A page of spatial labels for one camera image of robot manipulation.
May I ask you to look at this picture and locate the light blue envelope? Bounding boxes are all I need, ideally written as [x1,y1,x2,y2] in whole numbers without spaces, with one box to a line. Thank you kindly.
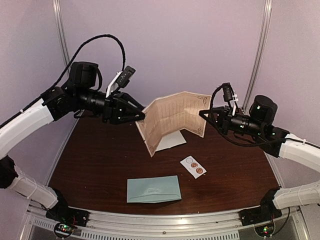
[126,175,182,204]

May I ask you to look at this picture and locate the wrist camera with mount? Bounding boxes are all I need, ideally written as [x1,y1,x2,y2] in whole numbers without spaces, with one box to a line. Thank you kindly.
[222,82,239,117]
[106,65,136,98]

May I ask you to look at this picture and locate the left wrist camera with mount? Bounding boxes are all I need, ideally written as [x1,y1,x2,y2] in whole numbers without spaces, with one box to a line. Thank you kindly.
[106,65,136,98]

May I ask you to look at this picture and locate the left black braided cable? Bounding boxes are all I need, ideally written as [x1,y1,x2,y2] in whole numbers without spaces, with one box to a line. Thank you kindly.
[49,34,126,91]

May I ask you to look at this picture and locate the white creased paper sheet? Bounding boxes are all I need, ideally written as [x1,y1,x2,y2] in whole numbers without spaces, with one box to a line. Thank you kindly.
[156,130,187,152]

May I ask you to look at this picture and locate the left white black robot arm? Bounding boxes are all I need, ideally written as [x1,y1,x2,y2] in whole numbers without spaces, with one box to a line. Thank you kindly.
[0,61,145,222]

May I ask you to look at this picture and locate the front aluminium rail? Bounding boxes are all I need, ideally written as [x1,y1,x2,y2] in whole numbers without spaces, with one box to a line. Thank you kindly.
[18,206,310,240]

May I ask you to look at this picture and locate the beige decorated letter paper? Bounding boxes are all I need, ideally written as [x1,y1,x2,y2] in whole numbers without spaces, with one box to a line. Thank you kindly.
[135,91,211,157]

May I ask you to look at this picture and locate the white seal sticker sheet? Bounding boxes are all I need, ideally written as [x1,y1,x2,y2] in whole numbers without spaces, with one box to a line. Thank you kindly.
[180,155,207,179]

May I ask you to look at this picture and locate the right round circuit board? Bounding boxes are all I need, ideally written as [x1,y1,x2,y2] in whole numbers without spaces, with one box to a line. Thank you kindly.
[254,223,275,238]

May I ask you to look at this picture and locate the aluminium frame post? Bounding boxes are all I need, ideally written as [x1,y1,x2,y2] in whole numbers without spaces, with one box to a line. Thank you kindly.
[242,0,273,113]
[52,0,71,67]

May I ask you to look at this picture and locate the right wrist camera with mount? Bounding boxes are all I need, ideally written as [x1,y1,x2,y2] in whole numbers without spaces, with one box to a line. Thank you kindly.
[222,82,239,117]

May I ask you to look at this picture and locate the round circuit board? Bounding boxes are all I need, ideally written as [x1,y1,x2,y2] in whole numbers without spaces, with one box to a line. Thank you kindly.
[254,223,275,238]
[53,222,76,239]

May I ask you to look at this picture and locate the left round circuit board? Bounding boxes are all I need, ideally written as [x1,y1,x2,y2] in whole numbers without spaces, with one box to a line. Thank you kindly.
[53,222,76,239]

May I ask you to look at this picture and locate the left aluminium frame post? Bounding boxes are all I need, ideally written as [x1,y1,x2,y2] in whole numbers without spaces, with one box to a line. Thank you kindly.
[52,0,71,67]

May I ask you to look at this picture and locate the black braided cable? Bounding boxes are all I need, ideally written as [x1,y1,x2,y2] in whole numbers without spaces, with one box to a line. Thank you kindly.
[209,84,278,148]
[49,34,126,91]

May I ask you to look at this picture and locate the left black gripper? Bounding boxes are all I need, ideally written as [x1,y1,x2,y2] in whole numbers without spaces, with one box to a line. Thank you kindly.
[76,87,148,126]

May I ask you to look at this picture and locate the right black braided cable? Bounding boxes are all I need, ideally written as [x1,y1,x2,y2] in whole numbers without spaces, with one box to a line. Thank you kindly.
[209,84,278,148]

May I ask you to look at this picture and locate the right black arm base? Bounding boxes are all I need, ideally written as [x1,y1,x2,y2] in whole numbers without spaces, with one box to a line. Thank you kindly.
[238,188,282,226]

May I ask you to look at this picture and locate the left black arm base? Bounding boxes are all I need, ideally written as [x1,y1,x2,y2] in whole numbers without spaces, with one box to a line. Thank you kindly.
[44,189,89,227]

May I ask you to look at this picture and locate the right aluminium frame post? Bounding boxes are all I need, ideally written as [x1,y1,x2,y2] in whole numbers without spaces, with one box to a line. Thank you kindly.
[242,0,273,113]

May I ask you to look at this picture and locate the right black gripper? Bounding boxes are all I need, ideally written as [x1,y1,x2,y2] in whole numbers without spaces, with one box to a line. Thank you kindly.
[198,105,264,138]

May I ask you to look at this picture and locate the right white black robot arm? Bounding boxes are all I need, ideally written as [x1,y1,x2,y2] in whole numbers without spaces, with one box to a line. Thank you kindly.
[199,95,320,221]

